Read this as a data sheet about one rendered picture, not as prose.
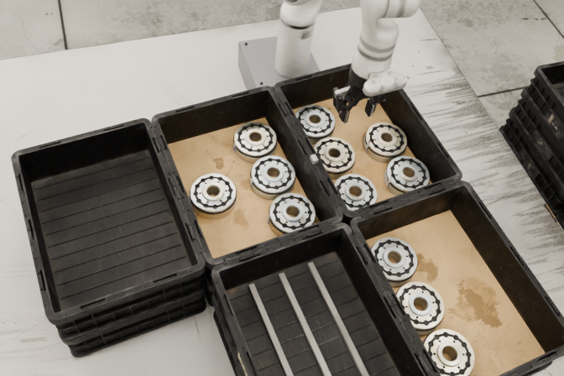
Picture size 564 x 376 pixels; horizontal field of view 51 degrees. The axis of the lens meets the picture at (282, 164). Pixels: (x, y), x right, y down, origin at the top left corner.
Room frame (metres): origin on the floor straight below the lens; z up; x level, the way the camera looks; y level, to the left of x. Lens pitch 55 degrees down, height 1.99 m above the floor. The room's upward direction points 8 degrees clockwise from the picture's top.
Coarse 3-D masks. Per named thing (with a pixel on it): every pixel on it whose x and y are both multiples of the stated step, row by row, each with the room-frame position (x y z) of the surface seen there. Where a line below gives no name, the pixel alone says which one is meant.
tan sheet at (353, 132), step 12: (360, 108) 1.04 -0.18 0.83; (336, 120) 0.98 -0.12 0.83; (348, 120) 0.99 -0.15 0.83; (360, 120) 1.00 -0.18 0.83; (372, 120) 1.00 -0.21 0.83; (384, 120) 1.01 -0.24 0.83; (336, 132) 0.95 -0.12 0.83; (348, 132) 0.95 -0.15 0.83; (360, 132) 0.96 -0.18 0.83; (312, 144) 0.90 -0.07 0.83; (360, 144) 0.92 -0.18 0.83; (360, 156) 0.88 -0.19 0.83; (360, 168) 0.85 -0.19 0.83; (372, 168) 0.85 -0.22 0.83; (384, 168) 0.86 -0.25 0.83; (336, 180) 0.80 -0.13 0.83; (372, 180) 0.82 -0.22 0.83; (384, 192) 0.79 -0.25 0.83
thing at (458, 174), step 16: (288, 80) 1.00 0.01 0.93; (304, 80) 1.01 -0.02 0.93; (400, 96) 1.01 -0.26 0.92; (288, 112) 0.90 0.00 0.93; (416, 112) 0.96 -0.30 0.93; (320, 160) 0.78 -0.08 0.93; (448, 160) 0.83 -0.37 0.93; (336, 192) 0.70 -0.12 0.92; (416, 192) 0.73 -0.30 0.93; (368, 208) 0.67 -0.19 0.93
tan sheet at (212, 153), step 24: (264, 120) 0.95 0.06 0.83; (168, 144) 0.83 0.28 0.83; (192, 144) 0.84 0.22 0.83; (216, 144) 0.85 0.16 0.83; (192, 168) 0.78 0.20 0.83; (216, 168) 0.79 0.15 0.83; (240, 168) 0.80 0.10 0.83; (240, 192) 0.73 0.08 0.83; (240, 216) 0.67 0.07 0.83; (264, 216) 0.68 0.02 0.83; (216, 240) 0.60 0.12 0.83; (240, 240) 0.61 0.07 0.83; (264, 240) 0.62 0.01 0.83
